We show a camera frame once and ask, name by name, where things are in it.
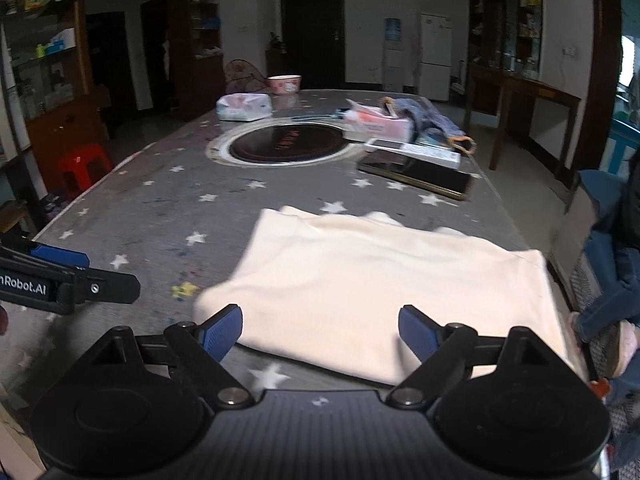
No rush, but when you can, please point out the cream long-sleeve shirt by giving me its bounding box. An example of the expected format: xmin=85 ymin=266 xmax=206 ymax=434
xmin=192 ymin=205 xmax=576 ymax=386

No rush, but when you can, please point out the round built-in induction cooker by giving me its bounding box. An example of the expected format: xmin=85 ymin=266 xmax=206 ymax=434
xmin=207 ymin=121 xmax=363 ymax=167

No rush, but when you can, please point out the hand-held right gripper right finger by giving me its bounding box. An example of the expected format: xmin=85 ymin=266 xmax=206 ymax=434
xmin=387 ymin=304 xmax=558 ymax=409

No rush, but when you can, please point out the dark wooden desk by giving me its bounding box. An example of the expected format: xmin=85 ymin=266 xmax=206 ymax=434
xmin=462 ymin=62 xmax=583 ymax=181

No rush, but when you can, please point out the dark glass-front cabinet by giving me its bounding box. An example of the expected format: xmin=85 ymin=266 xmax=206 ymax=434
xmin=469 ymin=0 xmax=546 ymax=81

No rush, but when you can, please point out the white soft tissue pack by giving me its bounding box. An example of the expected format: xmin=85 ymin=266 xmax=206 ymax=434
xmin=216 ymin=93 xmax=273 ymax=122

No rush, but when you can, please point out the dark wooden door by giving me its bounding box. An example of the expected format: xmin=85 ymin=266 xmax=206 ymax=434
xmin=279 ymin=0 xmax=346 ymax=90

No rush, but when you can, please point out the black smartphone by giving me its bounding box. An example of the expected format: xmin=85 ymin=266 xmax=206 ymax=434
xmin=356 ymin=151 xmax=473 ymax=201

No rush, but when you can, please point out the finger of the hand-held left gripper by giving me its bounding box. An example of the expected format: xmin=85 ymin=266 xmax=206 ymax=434
xmin=75 ymin=271 xmax=142 ymax=307
xmin=30 ymin=244 xmax=91 ymax=271

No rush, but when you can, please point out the tall cluttered wooden shelf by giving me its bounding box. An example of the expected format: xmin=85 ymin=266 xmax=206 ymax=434
xmin=0 ymin=0 xmax=112 ymax=201

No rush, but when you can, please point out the pink cartoon bowl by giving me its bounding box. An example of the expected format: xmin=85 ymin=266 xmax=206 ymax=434
xmin=266 ymin=74 xmax=303 ymax=96

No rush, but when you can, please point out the dark wooden display shelf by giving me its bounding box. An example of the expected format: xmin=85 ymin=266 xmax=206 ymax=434
xmin=167 ymin=0 xmax=226 ymax=121

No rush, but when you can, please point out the red plastic stool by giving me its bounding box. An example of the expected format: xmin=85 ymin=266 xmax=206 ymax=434
xmin=55 ymin=143 xmax=113 ymax=196

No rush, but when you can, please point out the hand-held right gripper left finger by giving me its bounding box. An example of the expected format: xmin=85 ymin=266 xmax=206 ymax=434
xmin=85 ymin=304 xmax=255 ymax=409

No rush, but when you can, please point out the water dispenser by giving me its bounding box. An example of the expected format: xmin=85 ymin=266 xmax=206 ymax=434
xmin=382 ymin=17 xmax=406 ymax=92

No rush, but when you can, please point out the white refrigerator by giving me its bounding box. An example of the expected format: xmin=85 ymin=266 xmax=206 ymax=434
xmin=419 ymin=11 xmax=453 ymax=102

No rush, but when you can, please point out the white and pink tissue box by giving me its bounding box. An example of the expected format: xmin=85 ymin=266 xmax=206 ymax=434
xmin=342 ymin=100 xmax=416 ymax=143

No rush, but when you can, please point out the grey star-print tablecloth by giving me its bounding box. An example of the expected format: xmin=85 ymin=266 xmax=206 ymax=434
xmin=0 ymin=89 xmax=576 ymax=411

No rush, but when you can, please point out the white remote control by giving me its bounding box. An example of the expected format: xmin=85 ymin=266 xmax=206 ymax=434
xmin=364 ymin=137 xmax=462 ymax=171

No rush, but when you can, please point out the pink folding food cover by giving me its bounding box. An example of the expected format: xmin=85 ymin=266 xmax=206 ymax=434
xmin=222 ymin=59 xmax=266 ymax=95

